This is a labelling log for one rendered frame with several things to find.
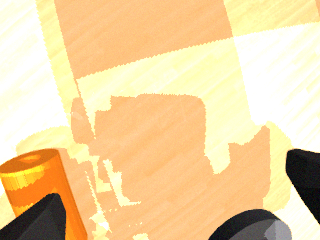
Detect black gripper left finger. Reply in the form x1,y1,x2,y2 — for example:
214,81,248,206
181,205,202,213
0,192,67,240

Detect grey round pedestal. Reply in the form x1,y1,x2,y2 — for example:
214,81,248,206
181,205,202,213
208,208,292,240

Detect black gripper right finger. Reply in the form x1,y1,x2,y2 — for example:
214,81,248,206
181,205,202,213
285,148,320,225

